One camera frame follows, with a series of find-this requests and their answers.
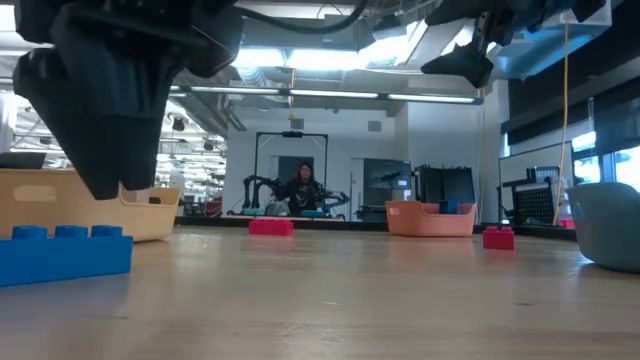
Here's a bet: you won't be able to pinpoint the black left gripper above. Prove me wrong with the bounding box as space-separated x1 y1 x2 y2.
12 0 246 201

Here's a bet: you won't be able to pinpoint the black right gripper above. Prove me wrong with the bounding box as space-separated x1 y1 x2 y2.
420 0 546 89

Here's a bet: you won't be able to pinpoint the plain wooden block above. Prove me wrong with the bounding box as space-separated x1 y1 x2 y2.
119 187 152 204

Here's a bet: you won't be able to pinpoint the red toy brick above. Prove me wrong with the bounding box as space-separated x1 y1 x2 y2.
482 226 516 251
248 218 295 237

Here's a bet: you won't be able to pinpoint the dark monitor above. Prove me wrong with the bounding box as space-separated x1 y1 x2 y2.
0 151 48 171

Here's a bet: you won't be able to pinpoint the yellow plastic bin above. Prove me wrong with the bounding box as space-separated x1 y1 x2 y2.
0 168 181 243

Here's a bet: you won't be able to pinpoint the clear partition panel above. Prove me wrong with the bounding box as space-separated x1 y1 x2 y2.
498 141 575 226

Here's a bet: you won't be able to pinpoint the black folded panels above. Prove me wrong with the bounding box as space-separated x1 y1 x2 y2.
413 164 476 205

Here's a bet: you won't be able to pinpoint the long ceiling light bar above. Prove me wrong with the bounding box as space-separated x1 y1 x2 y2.
168 83 485 106

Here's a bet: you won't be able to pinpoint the dark cabinet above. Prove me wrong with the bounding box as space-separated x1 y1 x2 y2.
362 158 413 222

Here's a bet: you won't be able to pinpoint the black perforated cart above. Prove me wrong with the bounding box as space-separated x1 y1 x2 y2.
497 166 562 226

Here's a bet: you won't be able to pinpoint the orange plastic bin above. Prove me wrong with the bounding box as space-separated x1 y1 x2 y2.
384 200 477 238

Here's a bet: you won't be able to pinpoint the person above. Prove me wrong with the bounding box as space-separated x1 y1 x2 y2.
284 160 326 217

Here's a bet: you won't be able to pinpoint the teal plastic bin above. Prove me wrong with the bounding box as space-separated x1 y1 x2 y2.
566 181 640 274

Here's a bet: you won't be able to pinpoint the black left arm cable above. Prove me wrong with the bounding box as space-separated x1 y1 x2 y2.
233 0 370 36

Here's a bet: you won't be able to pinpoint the black background station frame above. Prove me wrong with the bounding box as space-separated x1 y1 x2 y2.
253 130 330 217

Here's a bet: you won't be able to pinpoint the black aluminium table frame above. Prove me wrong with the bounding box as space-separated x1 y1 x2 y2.
172 214 581 239

